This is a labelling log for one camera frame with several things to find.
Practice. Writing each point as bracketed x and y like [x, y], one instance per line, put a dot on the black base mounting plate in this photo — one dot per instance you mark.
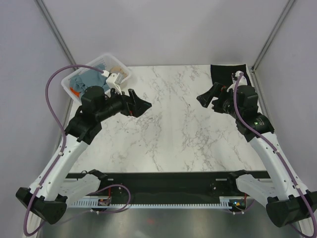
[182, 187]

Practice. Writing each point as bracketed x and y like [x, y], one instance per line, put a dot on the folded black t shirt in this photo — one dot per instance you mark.
[223, 73]

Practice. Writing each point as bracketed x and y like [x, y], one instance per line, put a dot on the left aluminium frame post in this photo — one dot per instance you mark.
[54, 29]

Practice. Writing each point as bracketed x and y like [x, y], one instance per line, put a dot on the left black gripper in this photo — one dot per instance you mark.
[133, 105]

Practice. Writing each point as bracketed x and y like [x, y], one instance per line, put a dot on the white slotted cable duct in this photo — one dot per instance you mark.
[91, 202]

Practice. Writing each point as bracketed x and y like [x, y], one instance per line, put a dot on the beige t shirt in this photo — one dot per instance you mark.
[118, 69]

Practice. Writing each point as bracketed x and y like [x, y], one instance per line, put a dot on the white plastic laundry basket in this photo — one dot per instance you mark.
[103, 62]

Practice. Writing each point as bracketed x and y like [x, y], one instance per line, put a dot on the orange t shirt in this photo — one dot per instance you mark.
[77, 94]

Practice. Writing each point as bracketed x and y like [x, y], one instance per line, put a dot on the right aluminium frame post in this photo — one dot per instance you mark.
[283, 15]

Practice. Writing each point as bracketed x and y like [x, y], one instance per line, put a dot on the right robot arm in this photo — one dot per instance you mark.
[287, 200]

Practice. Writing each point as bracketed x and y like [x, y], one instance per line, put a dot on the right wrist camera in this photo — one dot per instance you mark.
[239, 79]

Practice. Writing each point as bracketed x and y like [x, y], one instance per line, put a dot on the aluminium frame post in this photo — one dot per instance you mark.
[283, 15]
[54, 29]

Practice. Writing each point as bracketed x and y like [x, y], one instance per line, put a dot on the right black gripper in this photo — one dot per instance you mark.
[221, 93]

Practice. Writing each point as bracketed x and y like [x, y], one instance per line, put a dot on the blue t shirt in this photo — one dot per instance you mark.
[88, 79]

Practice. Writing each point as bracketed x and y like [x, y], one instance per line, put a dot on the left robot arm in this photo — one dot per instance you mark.
[48, 197]

